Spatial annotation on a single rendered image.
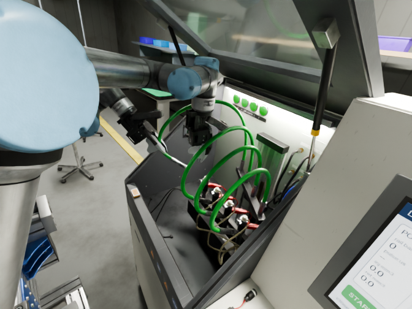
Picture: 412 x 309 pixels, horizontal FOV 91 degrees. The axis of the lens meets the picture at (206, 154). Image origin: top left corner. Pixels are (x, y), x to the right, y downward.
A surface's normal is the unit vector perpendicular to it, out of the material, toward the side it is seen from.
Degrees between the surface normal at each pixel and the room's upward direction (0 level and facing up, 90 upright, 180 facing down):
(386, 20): 90
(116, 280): 0
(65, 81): 83
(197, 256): 0
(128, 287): 0
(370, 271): 76
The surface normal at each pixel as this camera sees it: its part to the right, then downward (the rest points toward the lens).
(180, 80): -0.40, 0.44
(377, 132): -0.79, -0.01
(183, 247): 0.11, -0.86
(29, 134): 0.94, 0.16
